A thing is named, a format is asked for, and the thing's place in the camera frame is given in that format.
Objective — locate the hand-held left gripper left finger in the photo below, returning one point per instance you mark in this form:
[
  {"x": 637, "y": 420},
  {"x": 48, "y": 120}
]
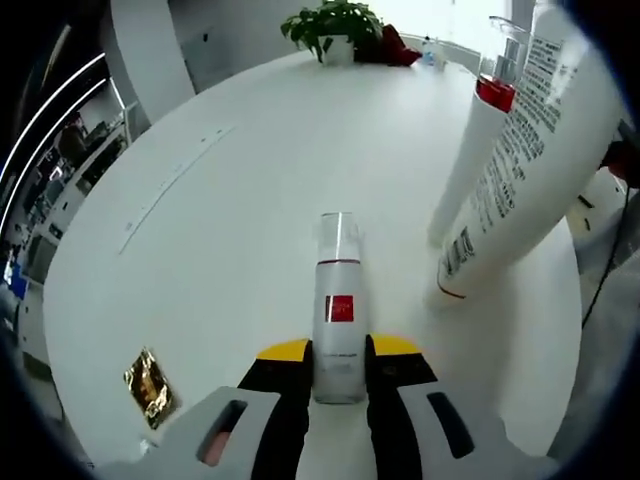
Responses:
[{"x": 280, "y": 425}]

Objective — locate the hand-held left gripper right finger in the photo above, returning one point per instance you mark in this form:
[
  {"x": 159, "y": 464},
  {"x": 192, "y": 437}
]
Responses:
[{"x": 395, "y": 425}]

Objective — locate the white skincare tube red stripe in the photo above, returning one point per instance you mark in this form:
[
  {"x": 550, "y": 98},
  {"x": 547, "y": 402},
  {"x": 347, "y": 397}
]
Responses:
[{"x": 540, "y": 150}]

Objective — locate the frosted skincare bottle red label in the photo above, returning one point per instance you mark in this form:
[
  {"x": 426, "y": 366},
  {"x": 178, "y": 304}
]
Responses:
[{"x": 340, "y": 310}]

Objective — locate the gold foil skincare sachet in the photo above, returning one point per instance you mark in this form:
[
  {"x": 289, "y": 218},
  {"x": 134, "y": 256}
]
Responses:
[{"x": 150, "y": 387}]

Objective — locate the white skincare bottle red collar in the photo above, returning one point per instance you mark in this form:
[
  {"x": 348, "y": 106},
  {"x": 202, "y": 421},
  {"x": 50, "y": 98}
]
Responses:
[{"x": 465, "y": 175}]

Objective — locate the small clear blue bottle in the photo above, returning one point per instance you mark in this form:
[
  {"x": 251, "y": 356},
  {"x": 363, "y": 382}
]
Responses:
[{"x": 432, "y": 57}]

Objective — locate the blue storage box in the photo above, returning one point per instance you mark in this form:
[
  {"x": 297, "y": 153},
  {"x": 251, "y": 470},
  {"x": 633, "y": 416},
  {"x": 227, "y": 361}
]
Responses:
[{"x": 16, "y": 280}]

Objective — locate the dark red bag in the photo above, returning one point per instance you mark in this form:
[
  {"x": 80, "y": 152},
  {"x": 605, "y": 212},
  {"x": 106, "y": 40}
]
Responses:
[{"x": 390, "y": 47}]

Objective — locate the potted green plant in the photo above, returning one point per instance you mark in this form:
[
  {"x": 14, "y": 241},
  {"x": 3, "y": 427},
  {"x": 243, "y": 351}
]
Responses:
[{"x": 335, "y": 25}]

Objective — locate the long ceiling light strip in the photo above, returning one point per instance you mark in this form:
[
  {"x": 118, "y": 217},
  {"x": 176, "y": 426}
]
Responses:
[
  {"x": 60, "y": 120},
  {"x": 65, "y": 81}
]

